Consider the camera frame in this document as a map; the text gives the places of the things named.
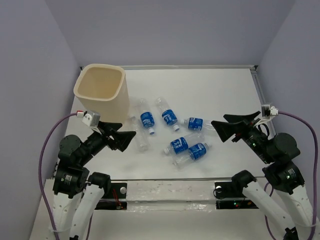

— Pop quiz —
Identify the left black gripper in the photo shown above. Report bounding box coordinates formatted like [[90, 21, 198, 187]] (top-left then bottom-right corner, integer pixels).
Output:
[[79, 119, 137, 164]]

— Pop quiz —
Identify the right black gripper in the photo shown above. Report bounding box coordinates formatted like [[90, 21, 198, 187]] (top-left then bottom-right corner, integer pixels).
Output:
[[210, 109, 273, 162]]

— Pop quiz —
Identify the clear unlabelled plastic bottle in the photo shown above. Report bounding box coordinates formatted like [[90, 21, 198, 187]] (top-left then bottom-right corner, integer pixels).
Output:
[[128, 106, 149, 152]]

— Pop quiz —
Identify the blue label bottle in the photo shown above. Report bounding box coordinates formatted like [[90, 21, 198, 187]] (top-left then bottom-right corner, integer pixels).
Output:
[[155, 97, 180, 132], [138, 98, 155, 135], [180, 117, 216, 132], [163, 132, 205, 155]]

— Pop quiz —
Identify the blue label bottle lowest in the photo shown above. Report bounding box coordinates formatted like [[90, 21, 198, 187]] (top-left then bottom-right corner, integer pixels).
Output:
[[173, 142, 212, 169]]

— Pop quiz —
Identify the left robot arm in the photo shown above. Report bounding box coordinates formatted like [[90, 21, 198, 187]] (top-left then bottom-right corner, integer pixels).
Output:
[[47, 121, 136, 240]]

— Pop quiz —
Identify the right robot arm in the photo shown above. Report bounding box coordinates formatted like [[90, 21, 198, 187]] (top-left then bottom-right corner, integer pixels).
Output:
[[211, 106, 320, 240]]

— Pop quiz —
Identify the beige plastic bin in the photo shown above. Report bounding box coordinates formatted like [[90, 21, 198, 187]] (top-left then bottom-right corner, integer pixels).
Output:
[[73, 63, 130, 124]]

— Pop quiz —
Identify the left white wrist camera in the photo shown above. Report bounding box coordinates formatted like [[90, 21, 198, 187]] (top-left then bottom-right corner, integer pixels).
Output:
[[76, 110, 101, 128]]

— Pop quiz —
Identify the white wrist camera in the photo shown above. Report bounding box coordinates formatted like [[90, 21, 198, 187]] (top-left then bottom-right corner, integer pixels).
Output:
[[261, 103, 279, 119], [76, 110, 101, 128]]

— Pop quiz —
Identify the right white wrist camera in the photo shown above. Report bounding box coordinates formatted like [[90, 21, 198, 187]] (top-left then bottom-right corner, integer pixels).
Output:
[[261, 103, 279, 119]]

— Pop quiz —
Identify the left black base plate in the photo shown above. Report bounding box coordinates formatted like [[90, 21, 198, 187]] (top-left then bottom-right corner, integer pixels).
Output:
[[95, 181, 128, 211]]

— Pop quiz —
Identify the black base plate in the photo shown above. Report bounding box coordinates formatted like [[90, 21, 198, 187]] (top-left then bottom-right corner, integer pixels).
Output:
[[212, 181, 258, 210], [95, 181, 128, 211]]

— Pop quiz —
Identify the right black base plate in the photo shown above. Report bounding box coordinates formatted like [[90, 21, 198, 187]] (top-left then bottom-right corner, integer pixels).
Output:
[[212, 181, 258, 210]]

